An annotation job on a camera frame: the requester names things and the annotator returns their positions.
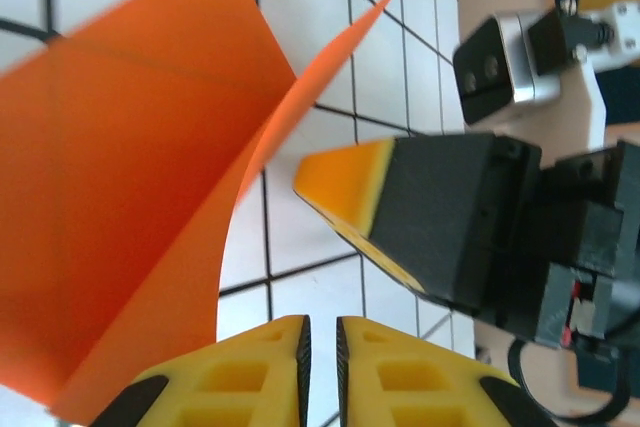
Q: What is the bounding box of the orange square paper sheet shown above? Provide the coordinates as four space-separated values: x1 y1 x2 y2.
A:
0 0 407 423

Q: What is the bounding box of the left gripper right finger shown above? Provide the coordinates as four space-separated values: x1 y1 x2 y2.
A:
335 315 559 427

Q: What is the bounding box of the right gripper thin black cable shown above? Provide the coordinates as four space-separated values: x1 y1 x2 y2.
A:
507 336 634 422

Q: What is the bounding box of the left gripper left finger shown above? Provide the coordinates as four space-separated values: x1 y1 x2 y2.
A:
92 314 312 427

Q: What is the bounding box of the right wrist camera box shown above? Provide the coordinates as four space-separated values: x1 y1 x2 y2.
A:
452 0 640 148

